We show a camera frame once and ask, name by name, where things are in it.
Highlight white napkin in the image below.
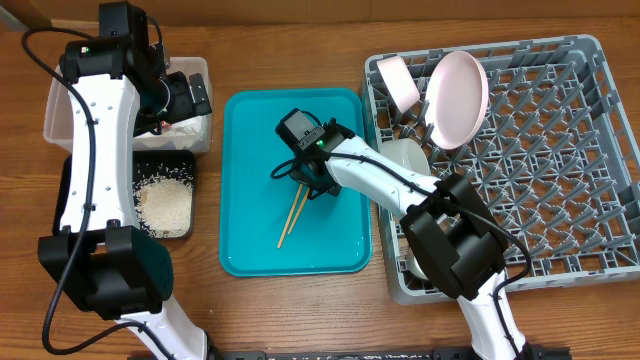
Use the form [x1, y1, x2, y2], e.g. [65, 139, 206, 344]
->
[138, 115, 210, 138]

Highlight grey bowl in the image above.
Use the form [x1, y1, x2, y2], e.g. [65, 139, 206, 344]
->
[380, 138, 431, 176]

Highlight pile of rice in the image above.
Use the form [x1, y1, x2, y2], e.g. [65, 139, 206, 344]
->
[134, 166, 194, 239]

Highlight small pink bowl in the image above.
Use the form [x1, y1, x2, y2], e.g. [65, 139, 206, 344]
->
[376, 56, 420, 114]

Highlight white cup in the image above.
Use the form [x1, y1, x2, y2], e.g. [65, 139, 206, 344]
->
[405, 249, 428, 281]

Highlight large white plate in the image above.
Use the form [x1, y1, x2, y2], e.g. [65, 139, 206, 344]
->
[425, 51, 489, 150]

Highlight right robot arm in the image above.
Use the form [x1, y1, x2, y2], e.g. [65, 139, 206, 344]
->
[271, 108, 527, 359]

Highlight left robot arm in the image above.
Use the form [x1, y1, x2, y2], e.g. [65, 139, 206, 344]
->
[38, 1, 216, 359]

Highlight grey dishwasher rack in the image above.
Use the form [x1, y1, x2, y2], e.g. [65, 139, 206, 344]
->
[362, 35, 639, 290]

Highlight black tray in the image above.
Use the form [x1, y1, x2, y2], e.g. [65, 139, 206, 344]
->
[51, 149, 197, 243]

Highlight teal serving tray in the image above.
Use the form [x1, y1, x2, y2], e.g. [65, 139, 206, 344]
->
[219, 88, 373, 277]

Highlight clear plastic bin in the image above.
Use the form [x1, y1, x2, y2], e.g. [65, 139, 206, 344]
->
[43, 57, 212, 153]

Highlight cardboard backdrop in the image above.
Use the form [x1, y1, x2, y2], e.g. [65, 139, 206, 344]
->
[0, 0, 640, 31]

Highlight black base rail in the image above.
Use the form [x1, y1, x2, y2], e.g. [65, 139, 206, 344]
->
[127, 344, 571, 360]

